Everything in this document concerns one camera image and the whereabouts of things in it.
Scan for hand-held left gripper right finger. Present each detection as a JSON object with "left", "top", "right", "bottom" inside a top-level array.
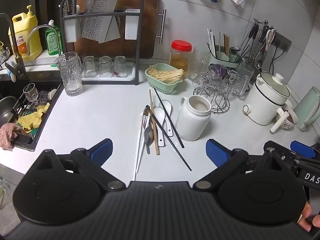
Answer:
[{"left": 193, "top": 139, "right": 285, "bottom": 192}]

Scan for white faucet nozzle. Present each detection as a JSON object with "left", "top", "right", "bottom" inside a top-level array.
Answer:
[{"left": 5, "top": 62, "right": 18, "bottom": 83}]

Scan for black power cable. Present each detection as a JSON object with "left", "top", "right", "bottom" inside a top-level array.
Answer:
[{"left": 271, "top": 44, "right": 288, "bottom": 75}]

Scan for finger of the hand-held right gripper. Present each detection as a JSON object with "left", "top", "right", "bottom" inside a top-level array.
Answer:
[
  {"left": 275, "top": 151, "right": 320, "bottom": 172},
  {"left": 290, "top": 141, "right": 320, "bottom": 159}
]

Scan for white electric cooking pot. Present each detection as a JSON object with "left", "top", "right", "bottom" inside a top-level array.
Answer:
[{"left": 242, "top": 71, "right": 292, "bottom": 126}]

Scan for person's right hand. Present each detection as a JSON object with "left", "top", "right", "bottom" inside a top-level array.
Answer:
[{"left": 297, "top": 202, "right": 320, "bottom": 233}]

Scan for dark grey knife rack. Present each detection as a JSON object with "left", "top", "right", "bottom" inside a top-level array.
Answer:
[{"left": 59, "top": 0, "right": 145, "bottom": 86}]

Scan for steel cleaver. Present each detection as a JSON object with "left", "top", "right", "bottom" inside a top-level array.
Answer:
[{"left": 81, "top": 0, "right": 121, "bottom": 44}]

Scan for row of hanging kitchen utensils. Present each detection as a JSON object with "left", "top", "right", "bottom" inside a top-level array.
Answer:
[{"left": 237, "top": 17, "right": 277, "bottom": 70}]

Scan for chrome wire glass rack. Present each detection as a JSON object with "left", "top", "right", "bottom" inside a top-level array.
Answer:
[{"left": 192, "top": 72, "right": 241, "bottom": 115}]

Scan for copper spoon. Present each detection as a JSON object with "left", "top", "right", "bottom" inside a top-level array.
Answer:
[{"left": 142, "top": 104, "right": 153, "bottom": 120}]

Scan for bundle of mixed chopsticks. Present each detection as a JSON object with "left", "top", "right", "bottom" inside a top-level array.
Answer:
[{"left": 206, "top": 29, "right": 231, "bottom": 58}]

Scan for white rack container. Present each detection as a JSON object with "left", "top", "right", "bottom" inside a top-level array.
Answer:
[
  {"left": 124, "top": 8, "right": 141, "bottom": 40},
  {"left": 64, "top": 17, "right": 81, "bottom": 43}
]

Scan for black chopstick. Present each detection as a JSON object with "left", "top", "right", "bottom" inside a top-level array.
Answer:
[
  {"left": 146, "top": 106, "right": 192, "bottom": 171},
  {"left": 153, "top": 87, "right": 185, "bottom": 148}
]

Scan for patterned cup white handle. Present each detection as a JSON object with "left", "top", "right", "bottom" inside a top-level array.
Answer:
[{"left": 270, "top": 102, "right": 298, "bottom": 133}]

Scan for metal spoon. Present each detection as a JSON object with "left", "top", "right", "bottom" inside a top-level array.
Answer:
[{"left": 144, "top": 127, "right": 154, "bottom": 155}]

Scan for wine glass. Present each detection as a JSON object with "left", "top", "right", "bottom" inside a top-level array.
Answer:
[{"left": 23, "top": 83, "right": 39, "bottom": 103}]

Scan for pink cloth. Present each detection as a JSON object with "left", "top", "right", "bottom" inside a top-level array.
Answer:
[{"left": 0, "top": 123, "right": 25, "bottom": 152}]

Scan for black kitchen sink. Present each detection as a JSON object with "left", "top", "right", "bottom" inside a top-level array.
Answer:
[{"left": 0, "top": 80, "right": 65, "bottom": 152}]

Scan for enoki mushrooms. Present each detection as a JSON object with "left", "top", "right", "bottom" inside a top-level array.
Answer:
[{"left": 147, "top": 66, "right": 185, "bottom": 84}]

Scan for white drip tray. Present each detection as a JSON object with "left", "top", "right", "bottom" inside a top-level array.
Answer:
[{"left": 80, "top": 62, "right": 137, "bottom": 82}]

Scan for yellow detergent bottle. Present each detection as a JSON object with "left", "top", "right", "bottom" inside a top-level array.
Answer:
[{"left": 8, "top": 4, "right": 43, "bottom": 62}]

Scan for textured glass pitcher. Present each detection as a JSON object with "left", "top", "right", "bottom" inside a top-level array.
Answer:
[{"left": 57, "top": 52, "right": 83, "bottom": 97}]

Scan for wall socket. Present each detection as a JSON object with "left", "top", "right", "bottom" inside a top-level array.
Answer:
[{"left": 271, "top": 33, "right": 292, "bottom": 51}]

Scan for yellow cloth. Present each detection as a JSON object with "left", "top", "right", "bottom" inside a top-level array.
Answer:
[{"left": 17, "top": 102, "right": 50, "bottom": 133}]

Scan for plastic jar red lid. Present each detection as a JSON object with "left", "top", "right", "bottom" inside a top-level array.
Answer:
[{"left": 170, "top": 40, "right": 193, "bottom": 73}]

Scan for white ceramic jar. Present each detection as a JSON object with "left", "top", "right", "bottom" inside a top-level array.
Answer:
[{"left": 175, "top": 95, "right": 212, "bottom": 142}]

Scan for green plastic basket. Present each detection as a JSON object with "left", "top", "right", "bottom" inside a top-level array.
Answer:
[{"left": 145, "top": 63, "right": 187, "bottom": 95}]

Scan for green dish soap bottle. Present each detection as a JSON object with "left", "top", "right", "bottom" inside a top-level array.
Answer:
[{"left": 45, "top": 19, "right": 63, "bottom": 56}]

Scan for textured glass mug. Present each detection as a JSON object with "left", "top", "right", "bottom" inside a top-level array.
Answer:
[
  {"left": 236, "top": 62, "right": 255, "bottom": 96},
  {"left": 187, "top": 46, "right": 212, "bottom": 81}
]

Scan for tall kitchen faucet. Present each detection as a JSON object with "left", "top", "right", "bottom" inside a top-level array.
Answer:
[{"left": 0, "top": 13, "right": 28, "bottom": 78}]

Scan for purple cup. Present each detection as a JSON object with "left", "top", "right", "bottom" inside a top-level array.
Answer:
[{"left": 209, "top": 64, "right": 227, "bottom": 77}]

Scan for wooden cutting board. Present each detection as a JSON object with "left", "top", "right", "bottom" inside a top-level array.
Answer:
[{"left": 65, "top": 0, "right": 167, "bottom": 60}]

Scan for green utensil holder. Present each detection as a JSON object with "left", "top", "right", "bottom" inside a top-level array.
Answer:
[{"left": 207, "top": 44, "right": 241, "bottom": 71}]

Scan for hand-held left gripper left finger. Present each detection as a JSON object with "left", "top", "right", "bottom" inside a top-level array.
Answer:
[{"left": 37, "top": 138, "right": 126, "bottom": 193}]

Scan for curved steel faucet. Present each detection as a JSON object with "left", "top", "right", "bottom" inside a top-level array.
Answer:
[{"left": 26, "top": 24, "right": 63, "bottom": 56}]

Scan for dark frying pan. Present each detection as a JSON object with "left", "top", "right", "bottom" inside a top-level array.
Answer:
[{"left": 0, "top": 97, "right": 18, "bottom": 128}]

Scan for pale green electric kettle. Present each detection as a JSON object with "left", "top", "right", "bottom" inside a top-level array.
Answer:
[{"left": 293, "top": 86, "right": 320, "bottom": 132}]

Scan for wooden chopstick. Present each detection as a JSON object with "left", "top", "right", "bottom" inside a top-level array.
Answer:
[{"left": 149, "top": 89, "right": 160, "bottom": 155}]

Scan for clear drinking glass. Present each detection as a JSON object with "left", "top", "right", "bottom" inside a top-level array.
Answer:
[
  {"left": 114, "top": 56, "right": 127, "bottom": 78},
  {"left": 99, "top": 56, "right": 113, "bottom": 78},
  {"left": 82, "top": 56, "right": 97, "bottom": 78}
]

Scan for white ceramic spoon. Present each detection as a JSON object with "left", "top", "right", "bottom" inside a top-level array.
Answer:
[
  {"left": 159, "top": 100, "right": 174, "bottom": 137},
  {"left": 153, "top": 107, "right": 166, "bottom": 147}
]

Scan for steel wool scrubber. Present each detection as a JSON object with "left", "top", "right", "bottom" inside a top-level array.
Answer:
[{"left": 37, "top": 88, "right": 57, "bottom": 105}]

